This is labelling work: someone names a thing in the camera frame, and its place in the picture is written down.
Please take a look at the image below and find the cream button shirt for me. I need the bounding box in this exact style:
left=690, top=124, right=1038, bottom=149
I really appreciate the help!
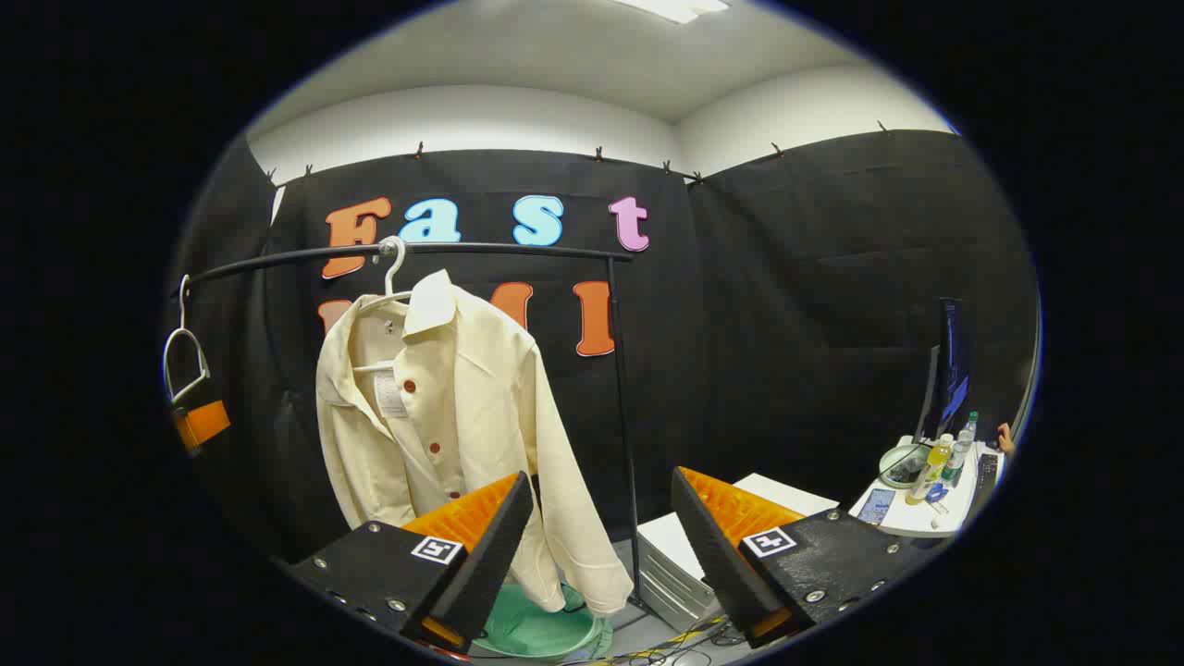
left=315, top=269, right=635, bottom=617

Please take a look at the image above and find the bundle of floor cables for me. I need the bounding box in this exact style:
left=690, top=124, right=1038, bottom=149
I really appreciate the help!
left=555, top=615, right=750, bottom=666

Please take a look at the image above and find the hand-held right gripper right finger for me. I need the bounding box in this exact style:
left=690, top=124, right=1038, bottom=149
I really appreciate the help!
left=671, top=466, right=926, bottom=648

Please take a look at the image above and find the ceiling light panel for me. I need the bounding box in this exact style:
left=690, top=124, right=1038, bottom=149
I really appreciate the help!
left=610, top=0, right=732, bottom=25

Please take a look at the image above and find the round glass bowl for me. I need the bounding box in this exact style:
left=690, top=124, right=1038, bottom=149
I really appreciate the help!
left=879, top=444, right=931, bottom=489

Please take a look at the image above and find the clear water bottle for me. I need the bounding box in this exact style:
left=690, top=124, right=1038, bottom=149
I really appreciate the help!
left=942, top=412, right=980, bottom=484

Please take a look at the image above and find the black backdrop cloth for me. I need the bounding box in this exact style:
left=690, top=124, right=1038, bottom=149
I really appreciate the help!
left=162, top=129, right=1042, bottom=556

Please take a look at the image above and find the white clothes hanger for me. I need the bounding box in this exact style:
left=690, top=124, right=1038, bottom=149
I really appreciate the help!
left=163, top=275, right=212, bottom=405
left=351, top=236, right=414, bottom=374

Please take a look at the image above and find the computer monitor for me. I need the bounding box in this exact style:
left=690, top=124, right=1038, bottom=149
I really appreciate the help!
left=914, top=298, right=972, bottom=445

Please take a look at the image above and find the yellow drink bottle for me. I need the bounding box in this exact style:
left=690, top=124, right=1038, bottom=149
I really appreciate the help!
left=906, top=433, right=954, bottom=506

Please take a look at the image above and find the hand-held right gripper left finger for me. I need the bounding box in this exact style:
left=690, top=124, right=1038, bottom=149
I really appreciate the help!
left=277, top=470, right=536, bottom=656

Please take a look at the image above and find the black clothes rack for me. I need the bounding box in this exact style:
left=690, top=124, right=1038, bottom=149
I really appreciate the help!
left=176, top=240, right=648, bottom=610

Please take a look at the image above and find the white side table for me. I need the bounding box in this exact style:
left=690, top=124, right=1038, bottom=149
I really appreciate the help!
left=849, top=435, right=1005, bottom=539

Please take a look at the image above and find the green laundry hamper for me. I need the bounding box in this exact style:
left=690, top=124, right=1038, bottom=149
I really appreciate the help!
left=472, top=581, right=614, bottom=662

